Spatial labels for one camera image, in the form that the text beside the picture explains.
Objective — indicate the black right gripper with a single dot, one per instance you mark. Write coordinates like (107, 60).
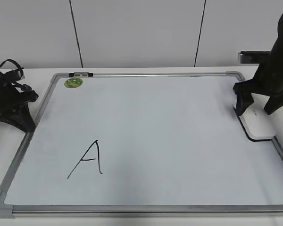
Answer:
(267, 80)

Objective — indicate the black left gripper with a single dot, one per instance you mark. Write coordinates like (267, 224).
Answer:
(13, 97)

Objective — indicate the white board eraser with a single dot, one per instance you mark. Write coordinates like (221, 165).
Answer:
(255, 122)

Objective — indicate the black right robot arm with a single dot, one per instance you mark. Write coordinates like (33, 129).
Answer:
(278, 45)

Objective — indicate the round green magnet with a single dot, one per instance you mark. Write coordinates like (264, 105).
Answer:
(73, 83)

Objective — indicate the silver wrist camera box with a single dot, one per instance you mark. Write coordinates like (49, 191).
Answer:
(252, 57)

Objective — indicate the white board with grey frame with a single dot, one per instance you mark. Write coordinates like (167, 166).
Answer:
(142, 144)

